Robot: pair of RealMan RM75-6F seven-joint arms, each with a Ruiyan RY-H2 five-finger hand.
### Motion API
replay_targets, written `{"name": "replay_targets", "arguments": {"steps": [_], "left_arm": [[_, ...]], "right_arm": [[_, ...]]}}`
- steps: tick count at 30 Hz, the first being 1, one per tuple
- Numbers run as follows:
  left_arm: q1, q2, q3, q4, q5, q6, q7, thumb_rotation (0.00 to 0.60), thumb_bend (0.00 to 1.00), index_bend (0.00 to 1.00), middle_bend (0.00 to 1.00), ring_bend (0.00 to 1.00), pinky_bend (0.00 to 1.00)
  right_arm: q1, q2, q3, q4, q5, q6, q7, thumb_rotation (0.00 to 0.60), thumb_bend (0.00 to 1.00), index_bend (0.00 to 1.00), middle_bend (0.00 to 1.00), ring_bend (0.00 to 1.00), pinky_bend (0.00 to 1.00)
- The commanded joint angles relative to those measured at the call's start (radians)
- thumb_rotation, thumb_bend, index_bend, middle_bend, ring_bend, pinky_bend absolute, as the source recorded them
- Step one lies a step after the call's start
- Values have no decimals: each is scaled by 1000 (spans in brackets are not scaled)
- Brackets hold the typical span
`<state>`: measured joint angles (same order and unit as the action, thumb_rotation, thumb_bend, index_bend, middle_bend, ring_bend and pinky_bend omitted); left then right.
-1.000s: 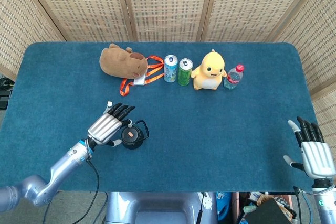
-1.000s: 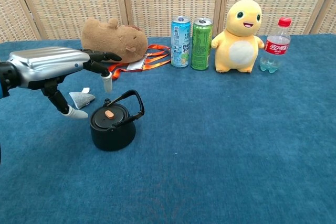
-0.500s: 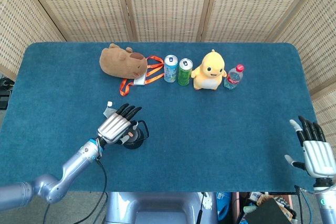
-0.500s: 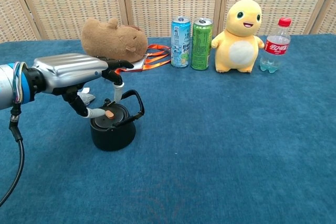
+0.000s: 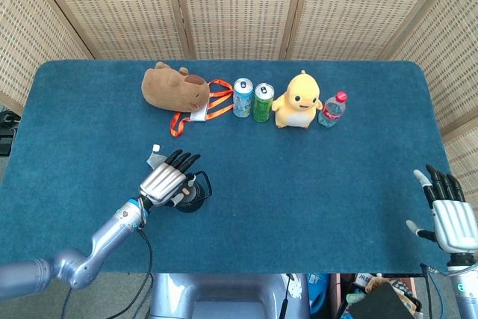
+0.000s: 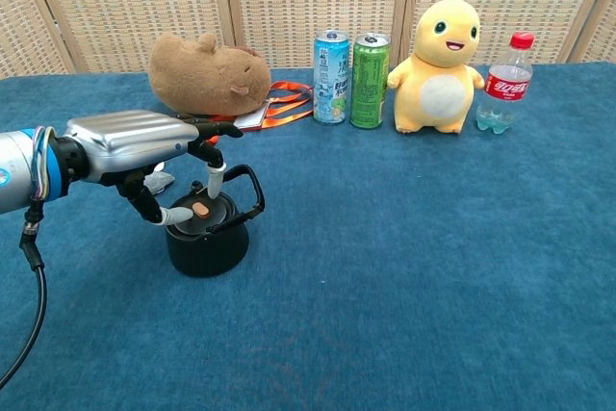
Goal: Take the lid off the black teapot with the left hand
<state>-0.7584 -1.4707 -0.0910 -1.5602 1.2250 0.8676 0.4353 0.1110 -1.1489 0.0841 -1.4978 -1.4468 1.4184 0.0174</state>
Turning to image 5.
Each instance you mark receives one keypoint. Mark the white badge card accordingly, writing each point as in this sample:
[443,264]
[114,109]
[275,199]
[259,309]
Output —
[198,114]

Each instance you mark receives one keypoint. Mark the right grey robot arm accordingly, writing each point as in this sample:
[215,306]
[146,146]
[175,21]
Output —
[465,293]

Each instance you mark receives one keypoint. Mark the grey tea bag white tag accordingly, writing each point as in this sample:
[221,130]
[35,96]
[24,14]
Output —
[153,161]

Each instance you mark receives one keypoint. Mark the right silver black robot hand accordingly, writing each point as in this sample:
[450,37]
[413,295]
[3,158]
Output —
[453,225]

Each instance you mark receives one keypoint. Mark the black floor equipment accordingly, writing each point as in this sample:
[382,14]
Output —
[5,139]

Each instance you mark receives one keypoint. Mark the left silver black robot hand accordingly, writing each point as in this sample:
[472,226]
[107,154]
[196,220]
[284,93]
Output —
[162,182]

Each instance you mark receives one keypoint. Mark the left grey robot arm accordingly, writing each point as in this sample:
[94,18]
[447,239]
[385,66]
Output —
[108,233]

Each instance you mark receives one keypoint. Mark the yellow duck plush toy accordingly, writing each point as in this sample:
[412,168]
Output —
[298,104]

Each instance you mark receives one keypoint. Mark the black flat box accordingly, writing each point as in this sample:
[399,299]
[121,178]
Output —
[381,304]

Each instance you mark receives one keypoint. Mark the blue felt table cover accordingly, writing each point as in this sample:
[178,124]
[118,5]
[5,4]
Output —
[298,184]

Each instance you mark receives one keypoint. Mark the blue white drink can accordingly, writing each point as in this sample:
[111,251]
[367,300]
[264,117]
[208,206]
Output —
[242,102]

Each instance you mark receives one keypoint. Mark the grey robot torso base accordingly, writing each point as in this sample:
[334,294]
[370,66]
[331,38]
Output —
[224,289]

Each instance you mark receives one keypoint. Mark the blue bag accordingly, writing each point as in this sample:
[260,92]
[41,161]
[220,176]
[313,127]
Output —
[317,293]

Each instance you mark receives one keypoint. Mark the brown capybara plush toy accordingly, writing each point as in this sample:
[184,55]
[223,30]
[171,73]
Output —
[170,87]

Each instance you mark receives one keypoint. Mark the clear bottle red cap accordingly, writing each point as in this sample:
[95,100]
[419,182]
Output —
[330,111]

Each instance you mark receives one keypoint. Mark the green drink can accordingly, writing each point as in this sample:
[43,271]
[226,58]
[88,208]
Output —
[262,106]

